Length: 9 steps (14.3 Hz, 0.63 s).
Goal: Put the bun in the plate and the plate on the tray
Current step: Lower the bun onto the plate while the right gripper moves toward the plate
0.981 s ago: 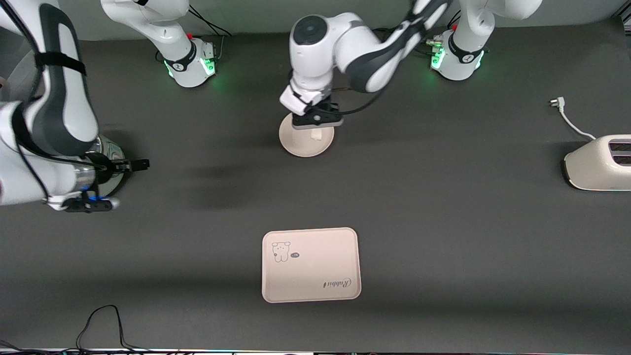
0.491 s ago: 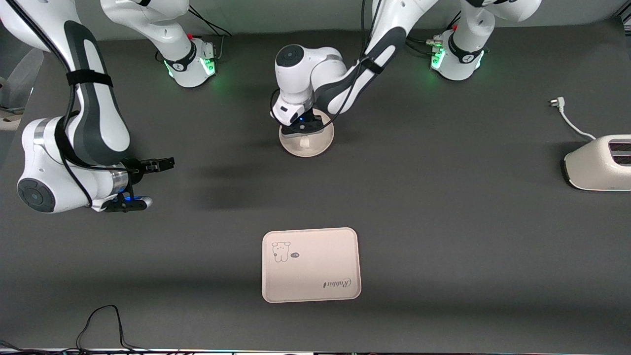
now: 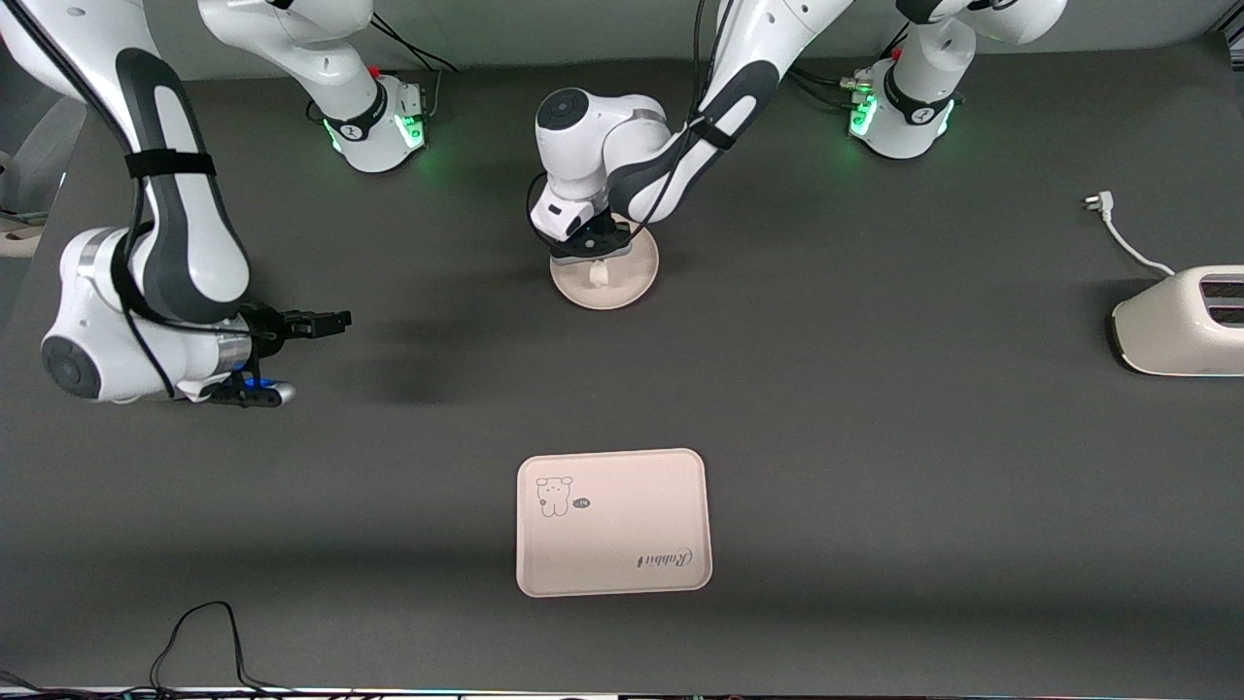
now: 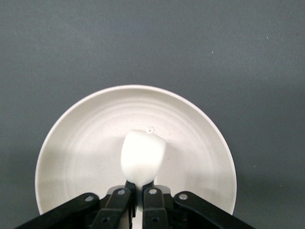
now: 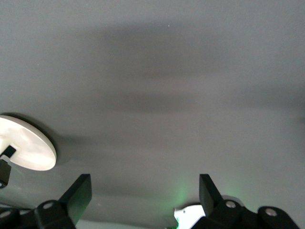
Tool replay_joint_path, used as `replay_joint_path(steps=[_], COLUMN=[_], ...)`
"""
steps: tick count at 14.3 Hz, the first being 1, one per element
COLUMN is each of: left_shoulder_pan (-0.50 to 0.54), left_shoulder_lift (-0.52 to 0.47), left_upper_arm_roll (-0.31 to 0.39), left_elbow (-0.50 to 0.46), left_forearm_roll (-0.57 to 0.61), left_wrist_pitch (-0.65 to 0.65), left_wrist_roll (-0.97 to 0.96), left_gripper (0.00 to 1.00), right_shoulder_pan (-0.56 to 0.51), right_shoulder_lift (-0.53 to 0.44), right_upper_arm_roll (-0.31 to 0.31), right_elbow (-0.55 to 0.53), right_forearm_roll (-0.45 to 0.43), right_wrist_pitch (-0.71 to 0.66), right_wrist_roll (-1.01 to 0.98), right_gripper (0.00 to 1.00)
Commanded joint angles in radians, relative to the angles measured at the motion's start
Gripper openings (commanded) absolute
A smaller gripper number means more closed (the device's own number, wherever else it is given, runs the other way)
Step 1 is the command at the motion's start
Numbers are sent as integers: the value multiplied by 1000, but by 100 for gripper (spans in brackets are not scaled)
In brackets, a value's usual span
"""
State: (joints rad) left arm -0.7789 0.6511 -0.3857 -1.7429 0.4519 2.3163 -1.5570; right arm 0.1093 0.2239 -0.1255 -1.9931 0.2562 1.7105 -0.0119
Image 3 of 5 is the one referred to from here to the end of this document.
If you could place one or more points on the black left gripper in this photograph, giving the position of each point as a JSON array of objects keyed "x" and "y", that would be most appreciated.
[{"x": 604, "y": 236}]

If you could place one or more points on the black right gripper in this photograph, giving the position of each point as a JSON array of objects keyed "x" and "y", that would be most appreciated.
[{"x": 268, "y": 329}]

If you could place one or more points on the round cream plate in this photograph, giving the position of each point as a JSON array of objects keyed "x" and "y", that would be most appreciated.
[{"x": 632, "y": 282}]

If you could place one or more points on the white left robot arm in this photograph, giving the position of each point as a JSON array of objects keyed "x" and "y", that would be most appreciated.
[{"x": 632, "y": 136}]

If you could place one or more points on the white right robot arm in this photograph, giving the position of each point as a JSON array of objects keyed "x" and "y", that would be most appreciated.
[{"x": 185, "y": 233}]

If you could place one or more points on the cream rectangular rabbit tray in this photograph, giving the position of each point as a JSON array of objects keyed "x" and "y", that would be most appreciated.
[{"x": 622, "y": 525}]

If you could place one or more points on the cream toaster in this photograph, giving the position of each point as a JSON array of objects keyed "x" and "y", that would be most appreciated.
[{"x": 1166, "y": 335}]

